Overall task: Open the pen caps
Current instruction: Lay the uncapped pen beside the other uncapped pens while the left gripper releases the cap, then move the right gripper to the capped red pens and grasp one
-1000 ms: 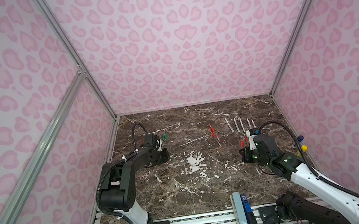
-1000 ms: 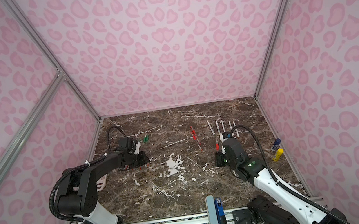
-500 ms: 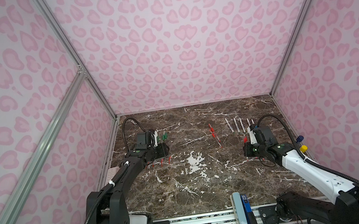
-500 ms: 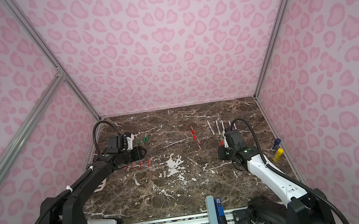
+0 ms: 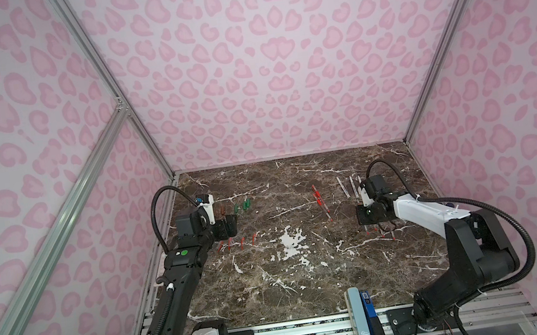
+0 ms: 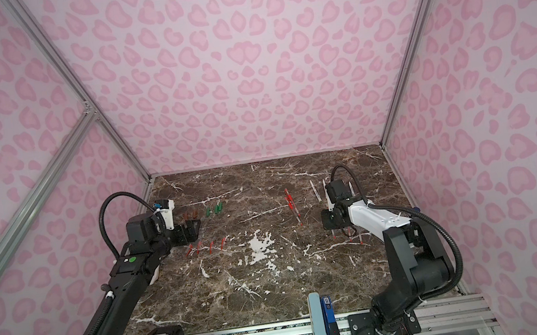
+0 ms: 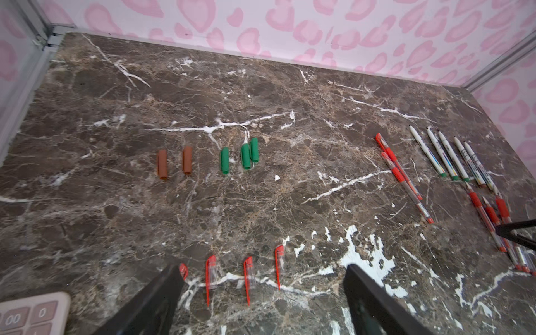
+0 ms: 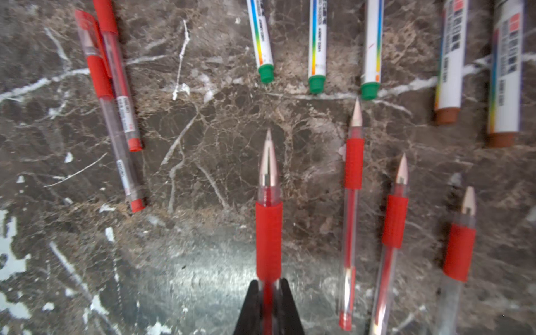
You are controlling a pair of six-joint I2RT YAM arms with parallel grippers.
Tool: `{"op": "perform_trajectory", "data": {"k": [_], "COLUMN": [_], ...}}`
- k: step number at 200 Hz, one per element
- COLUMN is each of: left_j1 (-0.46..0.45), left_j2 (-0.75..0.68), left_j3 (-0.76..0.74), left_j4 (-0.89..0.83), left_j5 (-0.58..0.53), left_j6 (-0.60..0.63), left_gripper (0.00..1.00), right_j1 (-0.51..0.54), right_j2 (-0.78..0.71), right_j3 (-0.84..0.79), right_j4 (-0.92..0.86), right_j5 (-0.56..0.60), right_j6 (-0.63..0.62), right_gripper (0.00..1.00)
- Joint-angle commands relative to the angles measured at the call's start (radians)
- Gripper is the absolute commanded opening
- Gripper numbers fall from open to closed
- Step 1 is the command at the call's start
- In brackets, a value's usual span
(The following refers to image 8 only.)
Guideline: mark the green cap marker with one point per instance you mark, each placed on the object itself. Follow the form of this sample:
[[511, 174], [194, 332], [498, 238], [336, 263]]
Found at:
[[317, 52]]

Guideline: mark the brown cap marker pen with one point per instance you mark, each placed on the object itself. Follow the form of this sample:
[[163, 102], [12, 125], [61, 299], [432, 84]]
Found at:
[[505, 81]]

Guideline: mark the red cap pen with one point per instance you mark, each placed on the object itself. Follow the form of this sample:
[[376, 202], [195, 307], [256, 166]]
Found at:
[[93, 49]]

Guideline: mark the red pen cluster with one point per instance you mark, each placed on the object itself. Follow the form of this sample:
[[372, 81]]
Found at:
[[354, 157], [110, 33], [268, 220]]

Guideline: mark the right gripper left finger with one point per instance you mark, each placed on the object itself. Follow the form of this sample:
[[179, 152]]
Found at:
[[249, 321]]

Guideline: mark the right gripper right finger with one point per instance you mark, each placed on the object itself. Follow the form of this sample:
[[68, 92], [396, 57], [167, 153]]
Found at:
[[287, 316]]

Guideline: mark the green cap marker pen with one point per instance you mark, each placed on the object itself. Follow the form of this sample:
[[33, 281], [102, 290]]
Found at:
[[371, 77]]

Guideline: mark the red pen alone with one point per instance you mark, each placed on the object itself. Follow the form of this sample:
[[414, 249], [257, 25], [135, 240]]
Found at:
[[456, 265]]

